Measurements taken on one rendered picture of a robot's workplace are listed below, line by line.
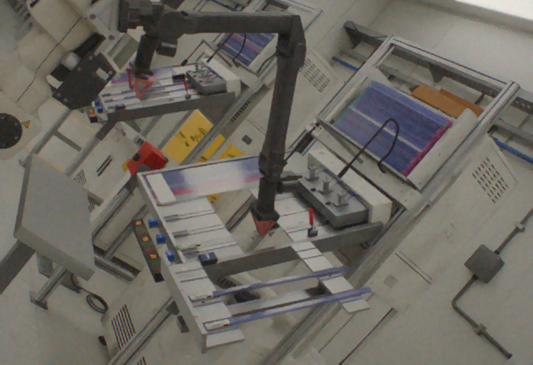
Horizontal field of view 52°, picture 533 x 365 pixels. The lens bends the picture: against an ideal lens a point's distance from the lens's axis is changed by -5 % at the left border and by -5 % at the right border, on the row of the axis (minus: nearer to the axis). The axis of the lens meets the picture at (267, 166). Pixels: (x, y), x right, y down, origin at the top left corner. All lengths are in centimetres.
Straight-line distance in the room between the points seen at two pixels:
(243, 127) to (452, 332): 167
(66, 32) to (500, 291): 266
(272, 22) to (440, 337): 233
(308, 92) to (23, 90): 209
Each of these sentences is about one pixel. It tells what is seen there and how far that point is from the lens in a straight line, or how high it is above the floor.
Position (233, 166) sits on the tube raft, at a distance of 235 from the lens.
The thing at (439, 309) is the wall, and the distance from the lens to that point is 351.
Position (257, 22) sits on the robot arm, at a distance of 158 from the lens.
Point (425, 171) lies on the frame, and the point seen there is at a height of 145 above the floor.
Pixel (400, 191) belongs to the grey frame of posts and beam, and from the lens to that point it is 202.
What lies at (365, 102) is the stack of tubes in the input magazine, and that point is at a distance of 235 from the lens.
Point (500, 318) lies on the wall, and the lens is 334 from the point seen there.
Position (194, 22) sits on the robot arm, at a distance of 149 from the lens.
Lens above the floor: 120
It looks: 3 degrees down
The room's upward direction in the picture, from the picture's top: 41 degrees clockwise
